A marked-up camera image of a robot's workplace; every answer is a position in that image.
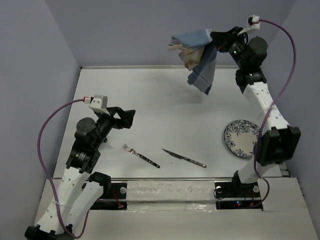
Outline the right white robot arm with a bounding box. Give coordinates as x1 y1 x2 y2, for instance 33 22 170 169
210 27 301 196

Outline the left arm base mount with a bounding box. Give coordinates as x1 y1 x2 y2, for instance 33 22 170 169
90 182 128 211

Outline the blue beige plaid cloth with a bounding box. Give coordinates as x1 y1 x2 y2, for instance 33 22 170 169
167 29 218 95

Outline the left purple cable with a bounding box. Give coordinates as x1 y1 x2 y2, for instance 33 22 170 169
39 98 95 238

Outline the purple cable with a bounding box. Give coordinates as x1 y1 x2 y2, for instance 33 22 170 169
252 19 297 208
39 98 95 238

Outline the steak knife patterned handle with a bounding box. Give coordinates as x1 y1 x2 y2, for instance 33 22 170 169
162 148 207 168

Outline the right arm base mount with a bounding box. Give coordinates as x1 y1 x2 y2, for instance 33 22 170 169
213 181 263 210

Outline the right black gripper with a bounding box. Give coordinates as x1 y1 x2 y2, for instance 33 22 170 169
211 27 247 70

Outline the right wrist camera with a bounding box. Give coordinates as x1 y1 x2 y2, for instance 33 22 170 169
237 15 260 36

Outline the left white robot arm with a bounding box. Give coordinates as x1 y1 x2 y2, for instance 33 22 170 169
24 107 136 240

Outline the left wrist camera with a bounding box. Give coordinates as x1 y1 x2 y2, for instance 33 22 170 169
89 94 108 114

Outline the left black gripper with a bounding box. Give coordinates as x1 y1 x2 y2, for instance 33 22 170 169
92 106 135 148

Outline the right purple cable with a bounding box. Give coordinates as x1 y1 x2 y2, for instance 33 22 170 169
252 19 297 208

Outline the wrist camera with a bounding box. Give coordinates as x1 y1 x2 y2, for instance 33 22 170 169
89 94 108 114
237 15 260 36

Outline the blue floral ceramic plate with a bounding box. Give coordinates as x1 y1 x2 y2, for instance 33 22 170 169
223 119 260 159

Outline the silver fork patterned handle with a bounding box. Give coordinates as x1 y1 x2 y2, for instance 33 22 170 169
122 144 160 169

